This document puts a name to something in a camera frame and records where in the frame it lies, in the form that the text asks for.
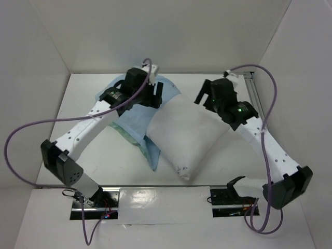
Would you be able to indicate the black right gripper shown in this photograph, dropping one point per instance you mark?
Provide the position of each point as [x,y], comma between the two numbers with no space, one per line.
[208,95]

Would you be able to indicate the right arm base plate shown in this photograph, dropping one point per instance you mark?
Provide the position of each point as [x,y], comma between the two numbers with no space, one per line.
[226,202]

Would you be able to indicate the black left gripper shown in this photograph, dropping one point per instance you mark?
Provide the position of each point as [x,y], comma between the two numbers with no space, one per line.
[153,101]

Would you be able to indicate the white pillow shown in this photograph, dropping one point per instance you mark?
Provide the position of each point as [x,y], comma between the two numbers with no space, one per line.
[184,132]

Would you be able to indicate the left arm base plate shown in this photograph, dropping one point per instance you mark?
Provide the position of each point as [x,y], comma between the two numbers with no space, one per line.
[106,207]

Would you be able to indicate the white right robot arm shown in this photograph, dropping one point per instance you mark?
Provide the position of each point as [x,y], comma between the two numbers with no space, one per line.
[286,179]

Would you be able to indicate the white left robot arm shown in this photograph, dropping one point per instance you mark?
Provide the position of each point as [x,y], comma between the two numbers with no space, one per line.
[60,157]

